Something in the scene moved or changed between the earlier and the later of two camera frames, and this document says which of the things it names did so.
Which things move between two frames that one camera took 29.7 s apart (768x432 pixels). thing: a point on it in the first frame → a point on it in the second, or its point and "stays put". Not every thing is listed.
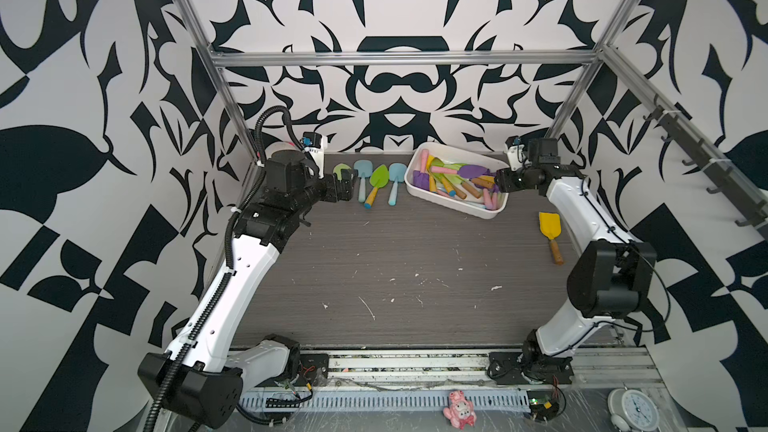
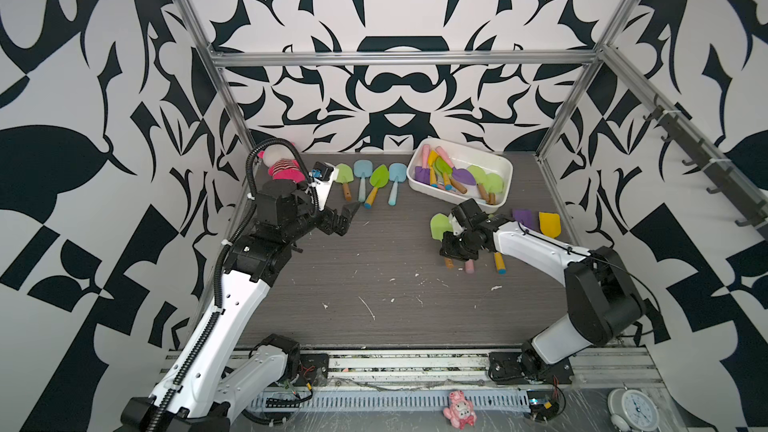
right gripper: x=507 y=179 → x=445 y=248
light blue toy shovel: x=397 y=173 stays put
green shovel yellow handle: x=378 y=179 stays put
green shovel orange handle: x=338 y=170 stays put
